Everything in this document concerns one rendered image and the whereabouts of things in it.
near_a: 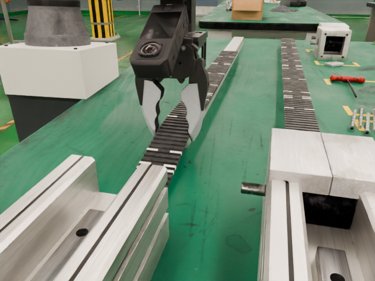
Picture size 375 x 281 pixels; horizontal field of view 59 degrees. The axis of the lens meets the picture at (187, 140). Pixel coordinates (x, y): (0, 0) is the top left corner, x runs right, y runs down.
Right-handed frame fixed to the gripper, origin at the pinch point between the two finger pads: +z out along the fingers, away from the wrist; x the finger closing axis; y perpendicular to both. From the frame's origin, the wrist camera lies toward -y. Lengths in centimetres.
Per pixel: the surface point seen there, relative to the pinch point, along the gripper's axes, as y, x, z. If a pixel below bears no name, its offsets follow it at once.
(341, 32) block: 74, -34, -6
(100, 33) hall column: 541, 299, 67
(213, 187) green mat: -7.9, -7.6, 3.2
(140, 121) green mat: 10.5, 9.3, 3.1
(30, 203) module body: -26.0, 3.6, -5.3
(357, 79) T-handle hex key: 47, -35, 2
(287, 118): 9.5, -16.7, -0.2
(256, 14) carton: 192, -2, -1
